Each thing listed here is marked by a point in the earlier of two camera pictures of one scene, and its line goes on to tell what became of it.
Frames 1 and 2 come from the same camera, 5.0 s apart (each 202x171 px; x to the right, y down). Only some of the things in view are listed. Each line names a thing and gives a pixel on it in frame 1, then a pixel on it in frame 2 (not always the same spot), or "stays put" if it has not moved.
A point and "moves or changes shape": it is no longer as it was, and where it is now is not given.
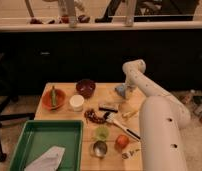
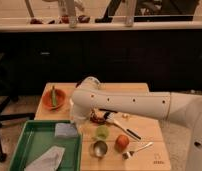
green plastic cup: (102, 133) stays put
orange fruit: (121, 142) stays put
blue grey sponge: (120, 90) moves or changes shape
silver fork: (126, 155) stays put
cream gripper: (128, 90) → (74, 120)
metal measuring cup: (99, 148) stays put
